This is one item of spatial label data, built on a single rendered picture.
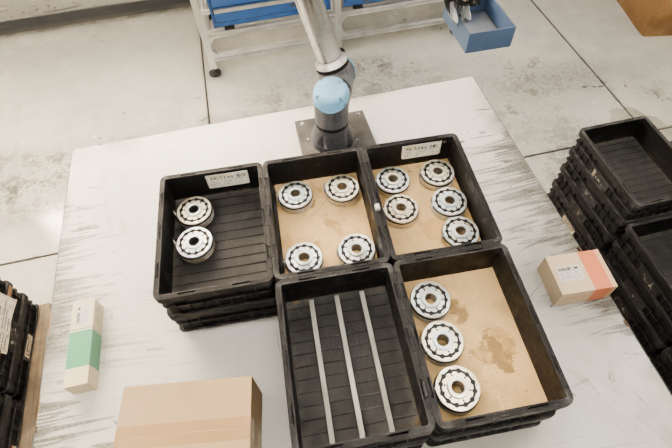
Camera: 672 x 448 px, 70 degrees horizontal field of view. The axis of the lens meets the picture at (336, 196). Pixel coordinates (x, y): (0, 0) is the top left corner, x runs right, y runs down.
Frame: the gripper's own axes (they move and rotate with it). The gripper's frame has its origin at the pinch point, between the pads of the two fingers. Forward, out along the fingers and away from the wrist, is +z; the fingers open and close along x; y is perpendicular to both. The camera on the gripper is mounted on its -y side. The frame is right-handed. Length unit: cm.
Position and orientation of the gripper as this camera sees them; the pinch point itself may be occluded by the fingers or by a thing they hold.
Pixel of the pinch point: (457, 19)
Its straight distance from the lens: 163.6
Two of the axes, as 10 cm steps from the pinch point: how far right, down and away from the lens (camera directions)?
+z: 1.2, 5.8, 8.1
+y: 2.0, 7.8, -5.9
